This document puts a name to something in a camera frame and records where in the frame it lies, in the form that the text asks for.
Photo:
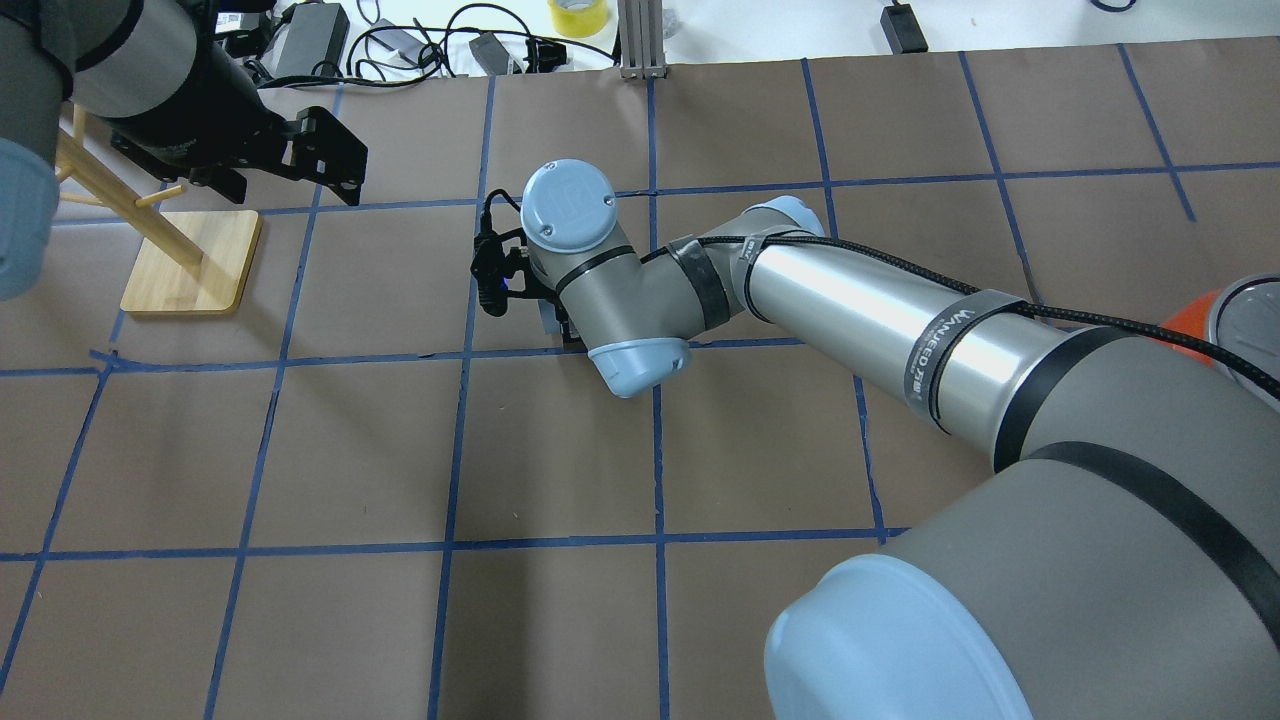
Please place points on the pale blue cup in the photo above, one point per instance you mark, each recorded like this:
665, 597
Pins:
556, 321

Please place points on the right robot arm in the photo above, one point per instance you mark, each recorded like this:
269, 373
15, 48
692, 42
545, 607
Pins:
1119, 563

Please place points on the small black adapter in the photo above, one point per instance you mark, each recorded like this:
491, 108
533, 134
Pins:
902, 29

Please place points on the aluminium frame post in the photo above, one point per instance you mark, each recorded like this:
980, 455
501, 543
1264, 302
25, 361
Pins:
640, 39

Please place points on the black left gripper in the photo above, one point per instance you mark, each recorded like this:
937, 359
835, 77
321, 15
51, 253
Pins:
205, 115

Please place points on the orange can with silver lid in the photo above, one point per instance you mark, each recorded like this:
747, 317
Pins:
1240, 317

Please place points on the wooden mug tree stand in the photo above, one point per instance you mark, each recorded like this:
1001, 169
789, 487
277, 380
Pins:
190, 262

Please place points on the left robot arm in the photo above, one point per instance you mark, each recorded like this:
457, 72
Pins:
51, 55

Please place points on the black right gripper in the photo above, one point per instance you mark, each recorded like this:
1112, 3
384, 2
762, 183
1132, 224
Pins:
568, 328

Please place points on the black power brick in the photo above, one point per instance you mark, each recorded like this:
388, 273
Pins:
315, 34

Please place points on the yellow tape roll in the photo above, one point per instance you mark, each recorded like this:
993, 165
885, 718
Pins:
578, 18

